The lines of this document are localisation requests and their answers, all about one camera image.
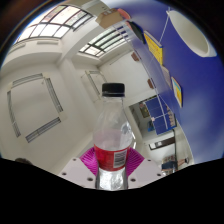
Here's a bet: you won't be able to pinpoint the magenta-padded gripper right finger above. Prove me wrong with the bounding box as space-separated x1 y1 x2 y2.
125 147 166 190

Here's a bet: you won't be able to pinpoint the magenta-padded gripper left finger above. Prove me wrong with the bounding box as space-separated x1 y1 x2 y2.
57 147 100 190

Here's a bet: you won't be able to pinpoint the clear red-labelled drink bottle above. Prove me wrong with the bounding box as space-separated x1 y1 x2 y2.
92 82 137 191

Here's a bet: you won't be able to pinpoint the dark wooden door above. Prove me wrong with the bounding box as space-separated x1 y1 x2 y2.
148 137 177 151

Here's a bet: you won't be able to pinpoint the person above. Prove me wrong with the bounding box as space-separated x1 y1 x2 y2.
171 158 190 167

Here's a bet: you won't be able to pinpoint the ceiling light fixtures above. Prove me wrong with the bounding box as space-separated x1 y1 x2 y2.
6 69 108 144

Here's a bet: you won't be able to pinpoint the tall blue partition panels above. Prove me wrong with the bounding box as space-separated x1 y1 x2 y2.
143 96 177 136

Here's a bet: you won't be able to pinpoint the blue and yellow book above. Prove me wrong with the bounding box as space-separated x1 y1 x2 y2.
170 76 184 109

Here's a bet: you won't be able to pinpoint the brown armchair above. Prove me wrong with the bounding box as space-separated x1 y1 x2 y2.
130 51 141 62
146 78 156 90

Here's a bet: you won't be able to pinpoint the dark patterned book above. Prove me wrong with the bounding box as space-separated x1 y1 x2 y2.
160 65 173 90

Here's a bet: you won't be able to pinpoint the tall dark-framed window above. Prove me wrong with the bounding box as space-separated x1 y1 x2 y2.
79 26 130 57

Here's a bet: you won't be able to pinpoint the black table tennis paddle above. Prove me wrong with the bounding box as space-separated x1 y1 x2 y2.
127 20 147 45

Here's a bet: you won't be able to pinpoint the white mug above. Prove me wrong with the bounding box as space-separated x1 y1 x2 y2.
165 9 210 58

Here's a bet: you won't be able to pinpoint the wide dark-framed window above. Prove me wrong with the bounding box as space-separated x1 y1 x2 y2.
14 4 93 43

